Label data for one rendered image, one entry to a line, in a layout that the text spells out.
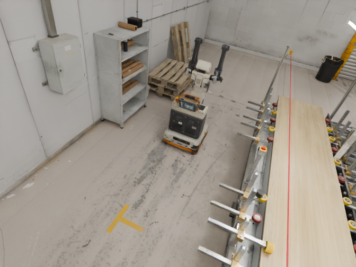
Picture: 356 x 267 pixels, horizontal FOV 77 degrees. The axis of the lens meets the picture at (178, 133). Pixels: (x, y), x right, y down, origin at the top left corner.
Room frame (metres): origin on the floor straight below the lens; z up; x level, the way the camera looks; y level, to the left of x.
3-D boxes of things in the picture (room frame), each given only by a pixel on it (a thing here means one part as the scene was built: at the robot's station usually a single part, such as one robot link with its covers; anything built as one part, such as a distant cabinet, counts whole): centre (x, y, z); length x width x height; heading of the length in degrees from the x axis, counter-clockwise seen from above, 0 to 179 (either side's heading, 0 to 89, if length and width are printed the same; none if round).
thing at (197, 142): (3.10, -0.15, 0.16); 0.67 x 0.64 x 0.25; 163
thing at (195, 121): (3.02, -0.12, 0.59); 0.55 x 0.34 x 0.83; 73
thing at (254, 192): (1.21, -0.70, 0.93); 0.04 x 0.04 x 0.48; 73
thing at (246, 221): (0.97, -0.63, 0.86); 0.04 x 0.04 x 0.48; 73
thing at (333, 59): (7.33, -4.38, 0.36); 0.59 x 0.58 x 0.73; 163
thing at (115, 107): (3.59, 1.09, 0.78); 0.90 x 0.45 x 1.55; 163
